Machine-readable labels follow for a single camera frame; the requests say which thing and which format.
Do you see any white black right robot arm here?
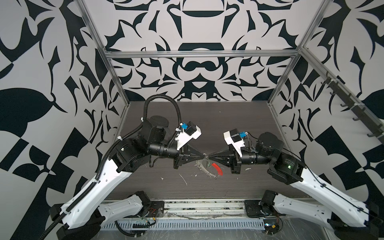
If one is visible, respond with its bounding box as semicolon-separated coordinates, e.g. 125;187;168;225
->
208;129;383;240

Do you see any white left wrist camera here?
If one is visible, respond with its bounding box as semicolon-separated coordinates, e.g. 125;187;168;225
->
175;122;202;151

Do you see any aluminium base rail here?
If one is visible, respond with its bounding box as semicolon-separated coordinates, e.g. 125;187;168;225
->
101;197;307;219

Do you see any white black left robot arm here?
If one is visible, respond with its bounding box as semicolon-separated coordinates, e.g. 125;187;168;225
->
40;95;204;240

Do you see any black wall hook rack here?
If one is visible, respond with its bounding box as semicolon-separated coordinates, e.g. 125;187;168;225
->
322;71;384;145

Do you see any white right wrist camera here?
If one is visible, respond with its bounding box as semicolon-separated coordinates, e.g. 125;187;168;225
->
223;129;248;157

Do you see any red handled wire keyring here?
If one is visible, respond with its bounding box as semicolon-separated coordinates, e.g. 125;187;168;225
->
196;159;223;179

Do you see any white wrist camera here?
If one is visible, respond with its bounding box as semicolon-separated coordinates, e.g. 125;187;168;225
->
175;122;202;151
223;129;248;157

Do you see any white slotted cable duct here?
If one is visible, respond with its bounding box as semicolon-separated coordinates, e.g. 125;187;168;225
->
119;219;265;231

